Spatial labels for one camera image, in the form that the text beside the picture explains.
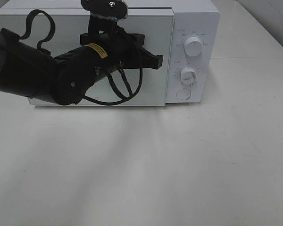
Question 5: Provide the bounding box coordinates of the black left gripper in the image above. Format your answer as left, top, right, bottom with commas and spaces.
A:
80, 16, 163, 70

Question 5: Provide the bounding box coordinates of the white timer knob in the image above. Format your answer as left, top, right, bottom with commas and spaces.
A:
180, 67, 197, 84

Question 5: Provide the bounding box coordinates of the round white door button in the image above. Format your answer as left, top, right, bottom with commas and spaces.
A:
176, 89, 191, 100

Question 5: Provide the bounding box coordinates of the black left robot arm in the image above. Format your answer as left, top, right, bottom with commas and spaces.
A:
0, 9, 163, 106

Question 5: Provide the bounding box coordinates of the white microwave oven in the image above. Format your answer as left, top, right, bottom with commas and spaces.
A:
0, 0, 220, 105

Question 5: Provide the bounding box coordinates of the upper white power knob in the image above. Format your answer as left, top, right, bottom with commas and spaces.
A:
183, 35, 203, 57

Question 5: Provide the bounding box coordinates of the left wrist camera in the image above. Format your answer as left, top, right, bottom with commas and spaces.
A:
81, 0, 128, 20

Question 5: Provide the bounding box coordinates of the black left camera cable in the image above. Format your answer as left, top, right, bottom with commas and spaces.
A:
18, 8, 144, 106

